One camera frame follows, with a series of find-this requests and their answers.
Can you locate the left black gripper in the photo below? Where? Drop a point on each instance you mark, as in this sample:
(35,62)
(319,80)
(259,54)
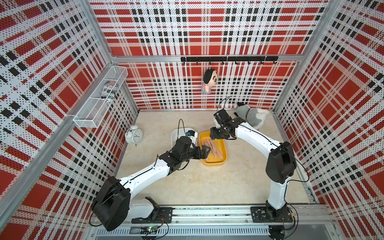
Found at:
(204,155)

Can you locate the grey plush dog toy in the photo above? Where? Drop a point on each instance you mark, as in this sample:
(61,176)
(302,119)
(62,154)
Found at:
(253,116)

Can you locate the white wire wall basket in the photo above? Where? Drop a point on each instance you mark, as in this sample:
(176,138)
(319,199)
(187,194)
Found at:
(93,111)

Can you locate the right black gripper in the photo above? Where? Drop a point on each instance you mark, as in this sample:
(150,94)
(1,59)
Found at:
(214,134)

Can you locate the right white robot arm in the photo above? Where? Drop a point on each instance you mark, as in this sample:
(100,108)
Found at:
(280,167)

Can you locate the white storage box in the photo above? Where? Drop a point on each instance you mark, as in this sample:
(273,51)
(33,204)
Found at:
(179,133)

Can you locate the black hook rail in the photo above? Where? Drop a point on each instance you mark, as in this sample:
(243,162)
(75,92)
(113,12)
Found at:
(222,59)

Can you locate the striped can in basket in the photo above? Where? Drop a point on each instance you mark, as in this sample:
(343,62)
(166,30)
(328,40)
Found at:
(109,91)

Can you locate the white alarm clock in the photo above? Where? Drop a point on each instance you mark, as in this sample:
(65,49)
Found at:
(134,135)

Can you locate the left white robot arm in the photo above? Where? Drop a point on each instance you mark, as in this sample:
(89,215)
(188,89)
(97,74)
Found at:
(113,203)

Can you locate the cartoon boy doll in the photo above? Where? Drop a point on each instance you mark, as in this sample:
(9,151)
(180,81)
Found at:
(210,79)

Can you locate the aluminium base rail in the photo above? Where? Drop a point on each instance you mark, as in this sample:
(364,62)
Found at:
(198,222)

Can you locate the yellow storage box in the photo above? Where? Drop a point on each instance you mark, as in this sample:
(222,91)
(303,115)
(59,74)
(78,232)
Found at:
(213,162)

